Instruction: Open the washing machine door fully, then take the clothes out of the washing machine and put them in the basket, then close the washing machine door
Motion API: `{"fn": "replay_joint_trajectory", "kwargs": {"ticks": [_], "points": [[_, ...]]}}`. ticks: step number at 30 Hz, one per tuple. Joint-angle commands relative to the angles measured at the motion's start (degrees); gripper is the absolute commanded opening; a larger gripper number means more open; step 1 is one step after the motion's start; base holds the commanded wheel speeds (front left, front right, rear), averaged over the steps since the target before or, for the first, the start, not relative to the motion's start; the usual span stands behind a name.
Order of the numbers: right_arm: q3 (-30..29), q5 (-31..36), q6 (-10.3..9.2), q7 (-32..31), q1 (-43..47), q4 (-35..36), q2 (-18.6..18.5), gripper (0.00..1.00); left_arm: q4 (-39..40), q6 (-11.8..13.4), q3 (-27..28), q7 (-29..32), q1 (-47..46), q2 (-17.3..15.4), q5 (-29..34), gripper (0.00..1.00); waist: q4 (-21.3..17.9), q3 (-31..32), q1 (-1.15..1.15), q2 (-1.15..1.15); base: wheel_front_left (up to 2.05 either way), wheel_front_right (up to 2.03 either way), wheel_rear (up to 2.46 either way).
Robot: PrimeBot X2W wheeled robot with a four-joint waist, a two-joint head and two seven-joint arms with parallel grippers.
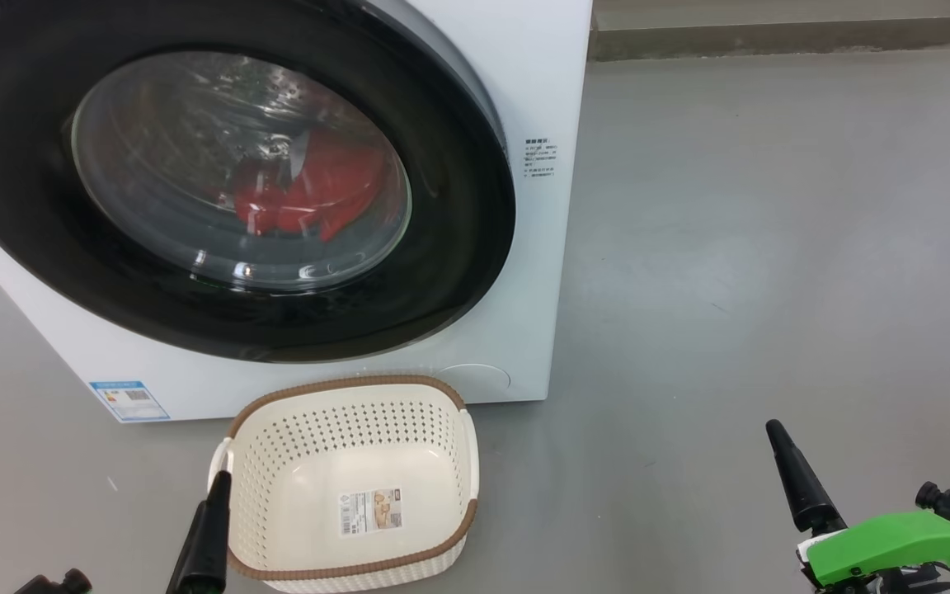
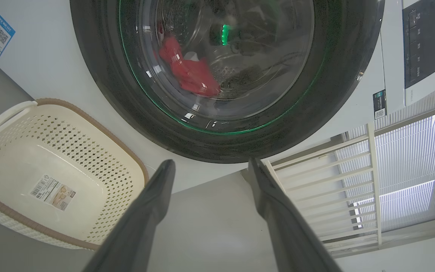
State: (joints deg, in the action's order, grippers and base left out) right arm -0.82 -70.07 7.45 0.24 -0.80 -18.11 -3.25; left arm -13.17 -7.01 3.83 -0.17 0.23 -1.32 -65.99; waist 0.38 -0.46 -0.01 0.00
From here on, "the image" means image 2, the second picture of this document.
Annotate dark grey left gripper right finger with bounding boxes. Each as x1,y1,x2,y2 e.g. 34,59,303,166
248,158,342,272

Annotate dark appliance control panel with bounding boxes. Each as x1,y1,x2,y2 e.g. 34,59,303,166
402,0,435,90

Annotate white window blinds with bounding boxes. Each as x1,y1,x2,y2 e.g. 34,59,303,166
335,85,435,233

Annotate small black QR sticker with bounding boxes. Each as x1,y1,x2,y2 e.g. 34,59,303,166
372,90,387,120

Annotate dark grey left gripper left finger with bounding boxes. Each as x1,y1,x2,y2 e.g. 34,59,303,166
83,159,176,272

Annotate cream perforated laundry basket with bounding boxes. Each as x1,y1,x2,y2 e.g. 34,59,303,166
0,98,150,251

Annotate red garment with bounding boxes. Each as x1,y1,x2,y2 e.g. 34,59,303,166
153,23,221,97

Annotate white washing machine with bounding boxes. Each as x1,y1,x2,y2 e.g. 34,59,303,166
0,0,435,194

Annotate white slatted railing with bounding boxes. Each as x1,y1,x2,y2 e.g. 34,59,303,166
265,123,384,259

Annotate white printed product label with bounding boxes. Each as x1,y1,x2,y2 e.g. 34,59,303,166
29,175,76,211

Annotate dark round washing machine door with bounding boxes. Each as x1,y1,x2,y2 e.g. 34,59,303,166
69,0,385,164

